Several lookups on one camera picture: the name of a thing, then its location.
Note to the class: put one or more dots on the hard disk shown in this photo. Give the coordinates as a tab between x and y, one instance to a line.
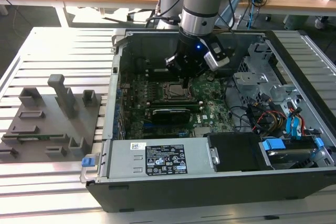
286	157

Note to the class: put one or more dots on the black open PC case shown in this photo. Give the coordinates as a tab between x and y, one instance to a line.
210	192

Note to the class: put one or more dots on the silver chipset heatsink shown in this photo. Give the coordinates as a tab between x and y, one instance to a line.
202	132

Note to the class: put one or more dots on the black RAM stick white label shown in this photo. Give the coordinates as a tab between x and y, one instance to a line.
160	70

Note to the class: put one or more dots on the round coin cell battery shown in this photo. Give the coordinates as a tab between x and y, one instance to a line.
210	78

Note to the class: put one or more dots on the black plastic shroud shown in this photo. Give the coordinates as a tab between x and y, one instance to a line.
233	153

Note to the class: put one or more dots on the green RAM stick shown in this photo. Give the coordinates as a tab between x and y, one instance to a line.
44	137

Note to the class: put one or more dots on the metal drive cage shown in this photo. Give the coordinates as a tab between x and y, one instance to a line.
249	79

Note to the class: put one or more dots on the grey power supply unit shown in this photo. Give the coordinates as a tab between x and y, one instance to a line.
126	155

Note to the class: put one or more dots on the green motherboard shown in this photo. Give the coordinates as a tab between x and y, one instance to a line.
215	103

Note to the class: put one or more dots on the black graphics card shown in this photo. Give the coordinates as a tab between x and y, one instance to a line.
170	116

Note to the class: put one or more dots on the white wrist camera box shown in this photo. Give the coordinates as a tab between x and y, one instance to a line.
214	61

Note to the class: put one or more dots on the blue disk carrier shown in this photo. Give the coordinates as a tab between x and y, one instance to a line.
273	145

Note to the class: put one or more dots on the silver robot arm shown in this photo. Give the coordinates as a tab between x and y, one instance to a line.
202	3

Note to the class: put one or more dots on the dark grey parts rack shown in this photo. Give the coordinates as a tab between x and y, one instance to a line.
52	129

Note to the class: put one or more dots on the blue case latch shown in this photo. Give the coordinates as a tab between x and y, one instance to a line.
88	162

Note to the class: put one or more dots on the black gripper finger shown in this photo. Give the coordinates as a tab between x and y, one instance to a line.
200	74
172	65

